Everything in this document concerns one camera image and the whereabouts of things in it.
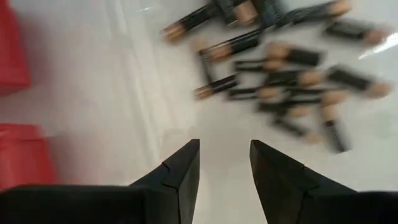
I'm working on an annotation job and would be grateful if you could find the red plastic bin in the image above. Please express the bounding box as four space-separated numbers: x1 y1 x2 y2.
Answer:
0 123 60 191
0 0 32 96

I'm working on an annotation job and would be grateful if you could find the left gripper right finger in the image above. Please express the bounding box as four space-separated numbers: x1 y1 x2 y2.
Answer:
249 139 398 224

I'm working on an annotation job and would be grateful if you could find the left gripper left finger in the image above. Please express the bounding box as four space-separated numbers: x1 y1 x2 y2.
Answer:
0 139 201 224

